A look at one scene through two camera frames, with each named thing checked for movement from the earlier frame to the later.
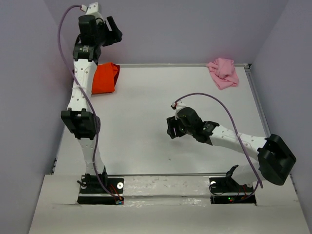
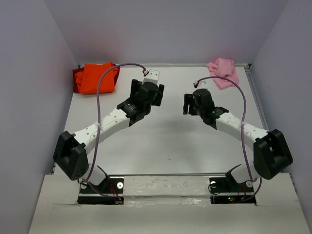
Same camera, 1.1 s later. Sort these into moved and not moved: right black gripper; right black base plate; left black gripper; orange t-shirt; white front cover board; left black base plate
Moved: right black gripper; left black gripper
Not moved: white front cover board; right black base plate; left black base plate; orange t-shirt
